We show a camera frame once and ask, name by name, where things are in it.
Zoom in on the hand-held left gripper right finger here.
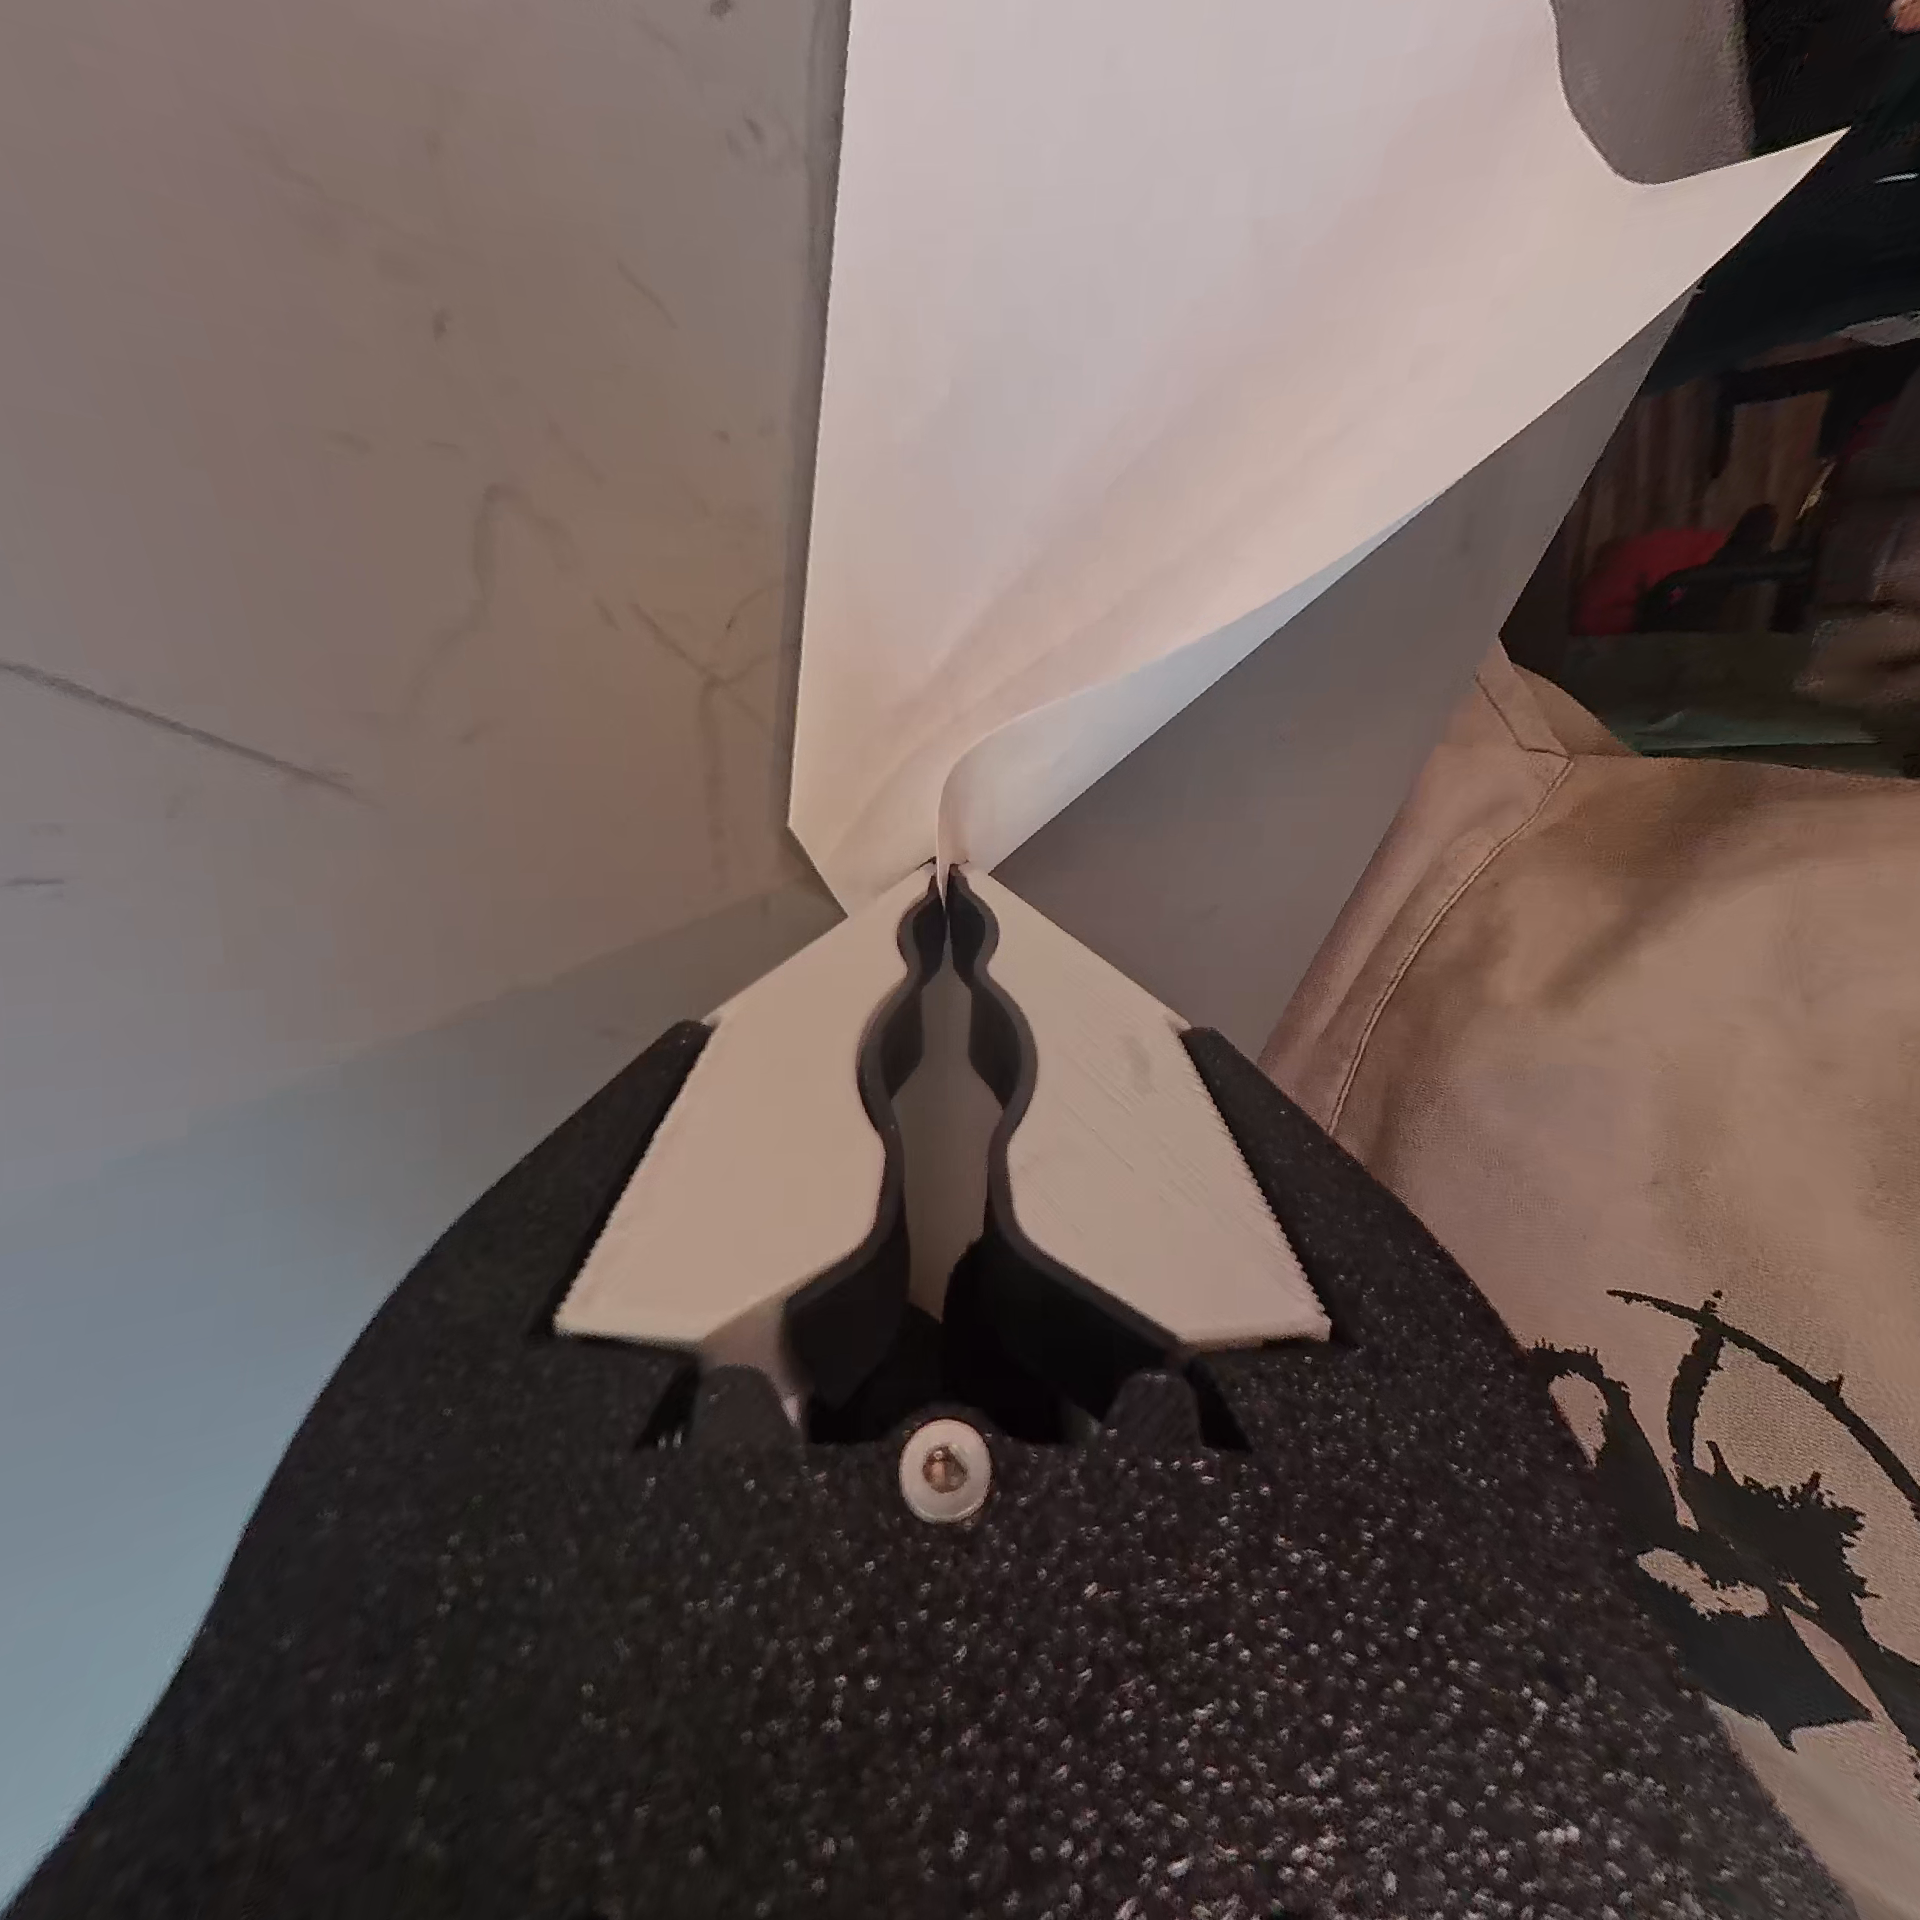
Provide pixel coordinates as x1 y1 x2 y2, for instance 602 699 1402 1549
944 871 1335 1444

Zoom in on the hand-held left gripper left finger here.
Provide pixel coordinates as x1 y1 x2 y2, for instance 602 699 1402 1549
550 866 952 1430

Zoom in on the white paper sheet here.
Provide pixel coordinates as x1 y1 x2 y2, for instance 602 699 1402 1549
784 0 1851 1322

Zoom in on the person's beige sweatshirt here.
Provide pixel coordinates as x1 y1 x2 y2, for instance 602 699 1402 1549
1258 642 1920 1920

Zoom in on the red bin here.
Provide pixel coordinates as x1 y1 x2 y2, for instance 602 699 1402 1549
1574 525 1731 635

